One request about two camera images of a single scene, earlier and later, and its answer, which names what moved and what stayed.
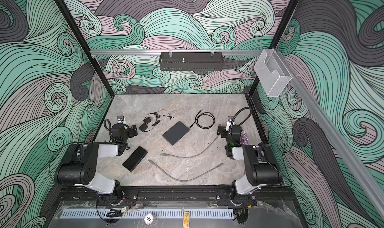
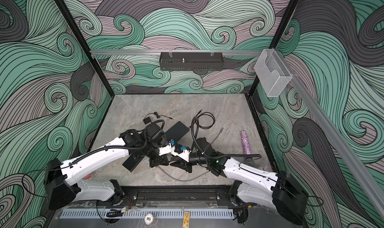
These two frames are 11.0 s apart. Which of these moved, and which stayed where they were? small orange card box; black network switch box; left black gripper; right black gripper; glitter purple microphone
Moved: right black gripper; left black gripper
Stayed: glitter purple microphone; small orange card box; black network switch box
